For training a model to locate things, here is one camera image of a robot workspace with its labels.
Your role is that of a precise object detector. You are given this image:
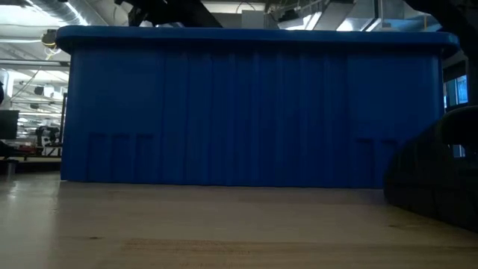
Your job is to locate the black background monitor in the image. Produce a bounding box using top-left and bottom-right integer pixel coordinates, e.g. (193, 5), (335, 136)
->
(0, 110), (19, 140)

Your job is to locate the silver ribbed ceiling duct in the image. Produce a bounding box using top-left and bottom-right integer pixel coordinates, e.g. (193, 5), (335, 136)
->
(29, 0), (90, 26)

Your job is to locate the large blue plastic bin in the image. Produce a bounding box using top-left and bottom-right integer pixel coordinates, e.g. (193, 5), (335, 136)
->
(55, 25), (461, 190)

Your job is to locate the yellow hanging cable reel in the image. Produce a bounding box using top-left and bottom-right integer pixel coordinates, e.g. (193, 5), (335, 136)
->
(40, 28), (59, 48)

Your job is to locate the black foam slide sandal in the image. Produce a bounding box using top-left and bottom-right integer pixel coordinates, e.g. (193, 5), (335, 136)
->
(383, 105), (478, 233)

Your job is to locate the background window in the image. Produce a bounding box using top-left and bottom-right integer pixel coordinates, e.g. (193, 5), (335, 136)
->
(444, 74), (470, 109)

